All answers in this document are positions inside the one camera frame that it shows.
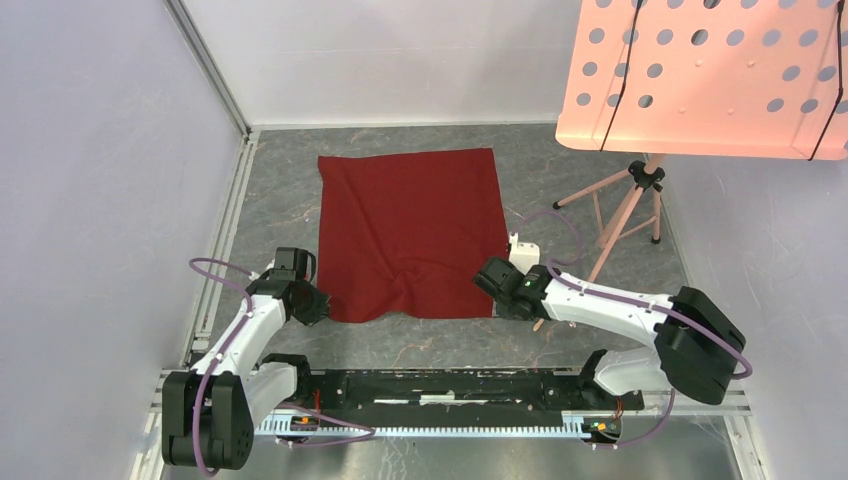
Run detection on dark red cloth napkin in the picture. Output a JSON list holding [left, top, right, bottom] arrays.
[[317, 148, 508, 323]]

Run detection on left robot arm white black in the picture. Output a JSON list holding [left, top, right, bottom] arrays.
[[161, 247, 329, 476]]

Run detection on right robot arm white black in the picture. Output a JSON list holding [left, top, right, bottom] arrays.
[[473, 257, 753, 408]]

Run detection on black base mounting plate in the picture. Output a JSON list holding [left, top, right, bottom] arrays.
[[288, 368, 645, 428]]

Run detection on pink tripod stand legs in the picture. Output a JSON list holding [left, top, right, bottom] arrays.
[[552, 154, 667, 282]]

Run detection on pink perforated stand tray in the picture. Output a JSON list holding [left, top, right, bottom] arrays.
[[555, 1, 847, 161]]

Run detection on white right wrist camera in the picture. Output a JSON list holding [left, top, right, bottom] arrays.
[[508, 232, 541, 274]]

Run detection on white slotted cable duct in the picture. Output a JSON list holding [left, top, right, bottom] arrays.
[[255, 410, 621, 440]]

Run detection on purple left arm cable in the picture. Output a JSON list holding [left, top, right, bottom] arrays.
[[188, 257, 377, 478]]

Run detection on aluminium frame rail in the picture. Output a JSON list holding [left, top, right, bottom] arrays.
[[163, 0, 252, 137]]

